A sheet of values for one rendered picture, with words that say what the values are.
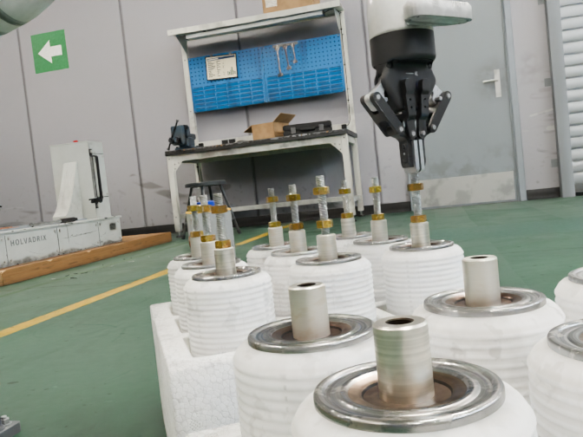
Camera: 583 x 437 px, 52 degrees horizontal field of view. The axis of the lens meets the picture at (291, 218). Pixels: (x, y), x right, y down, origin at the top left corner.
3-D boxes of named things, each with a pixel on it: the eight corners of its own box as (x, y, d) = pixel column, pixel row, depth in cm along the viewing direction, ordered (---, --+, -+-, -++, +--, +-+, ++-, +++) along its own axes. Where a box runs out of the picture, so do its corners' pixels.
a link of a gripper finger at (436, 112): (448, 88, 73) (426, 123, 71) (456, 99, 74) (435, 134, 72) (432, 92, 75) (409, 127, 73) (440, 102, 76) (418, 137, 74)
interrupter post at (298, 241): (294, 253, 82) (291, 230, 82) (311, 252, 81) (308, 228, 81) (287, 256, 80) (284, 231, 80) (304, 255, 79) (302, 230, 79)
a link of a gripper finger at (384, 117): (362, 93, 69) (393, 127, 72) (355, 105, 69) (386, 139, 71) (377, 88, 67) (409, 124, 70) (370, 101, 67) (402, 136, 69)
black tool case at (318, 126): (286, 140, 548) (286, 128, 547) (332, 135, 543) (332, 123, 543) (282, 137, 514) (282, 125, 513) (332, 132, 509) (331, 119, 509)
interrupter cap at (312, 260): (365, 264, 65) (365, 257, 65) (296, 270, 65) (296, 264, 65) (357, 255, 73) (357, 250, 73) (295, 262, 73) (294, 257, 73)
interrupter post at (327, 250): (340, 263, 68) (337, 233, 68) (318, 265, 68) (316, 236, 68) (337, 260, 70) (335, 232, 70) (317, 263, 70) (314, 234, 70)
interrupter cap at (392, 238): (390, 238, 88) (390, 233, 88) (419, 241, 81) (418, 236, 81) (343, 245, 86) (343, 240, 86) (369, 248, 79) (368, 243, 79)
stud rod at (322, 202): (329, 240, 69) (322, 175, 69) (331, 241, 69) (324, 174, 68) (321, 241, 69) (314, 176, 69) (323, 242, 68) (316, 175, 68)
